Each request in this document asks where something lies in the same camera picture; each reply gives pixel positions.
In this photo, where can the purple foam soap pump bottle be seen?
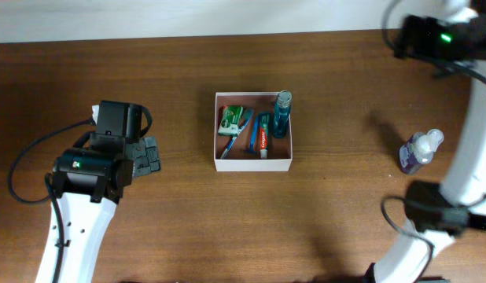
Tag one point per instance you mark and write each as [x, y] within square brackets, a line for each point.
[419, 150]

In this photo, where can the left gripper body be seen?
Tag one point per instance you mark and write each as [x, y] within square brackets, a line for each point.
[147, 159]

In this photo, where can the blue disposable razor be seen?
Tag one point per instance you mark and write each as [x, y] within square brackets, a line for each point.
[252, 143]

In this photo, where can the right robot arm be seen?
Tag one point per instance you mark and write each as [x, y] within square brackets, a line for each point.
[439, 213]

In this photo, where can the blue white toothbrush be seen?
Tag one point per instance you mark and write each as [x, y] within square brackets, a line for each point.
[244, 121]

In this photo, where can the blue mouthwash bottle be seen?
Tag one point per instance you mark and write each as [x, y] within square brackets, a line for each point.
[282, 108]

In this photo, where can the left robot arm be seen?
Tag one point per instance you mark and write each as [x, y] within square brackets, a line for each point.
[87, 183]

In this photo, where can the green Dettol soap bar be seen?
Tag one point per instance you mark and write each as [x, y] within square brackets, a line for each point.
[229, 125]

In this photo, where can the white cardboard box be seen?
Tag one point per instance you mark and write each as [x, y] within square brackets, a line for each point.
[280, 150]

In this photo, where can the green white toothpaste tube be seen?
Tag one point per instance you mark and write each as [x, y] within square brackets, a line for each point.
[264, 120]

